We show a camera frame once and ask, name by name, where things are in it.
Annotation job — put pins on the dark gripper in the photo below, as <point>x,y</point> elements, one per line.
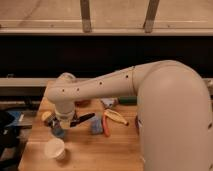
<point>53,122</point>

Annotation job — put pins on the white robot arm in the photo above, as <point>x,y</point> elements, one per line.
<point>174,109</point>

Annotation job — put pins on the blue cup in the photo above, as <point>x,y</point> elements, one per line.
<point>58,132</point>

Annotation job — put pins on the white plastic cup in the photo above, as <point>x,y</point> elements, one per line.
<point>55,149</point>

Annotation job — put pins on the red yellow apple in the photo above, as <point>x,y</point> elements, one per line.
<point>46,117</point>

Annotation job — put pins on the orange bowl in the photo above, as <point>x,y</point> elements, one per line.
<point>82,103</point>

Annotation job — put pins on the blue sponge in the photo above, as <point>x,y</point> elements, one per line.
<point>96,125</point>

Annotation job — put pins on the orange carrot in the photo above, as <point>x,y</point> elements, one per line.
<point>105,126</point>

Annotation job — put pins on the crumpled white blue cloth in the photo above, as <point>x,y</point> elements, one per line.
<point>108,102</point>

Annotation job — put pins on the yellow banana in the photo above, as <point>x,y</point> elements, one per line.
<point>115,116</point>

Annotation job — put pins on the green plastic tray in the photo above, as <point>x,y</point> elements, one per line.
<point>131,100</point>

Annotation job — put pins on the purple bowl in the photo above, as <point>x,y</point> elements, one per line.
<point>136,125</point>

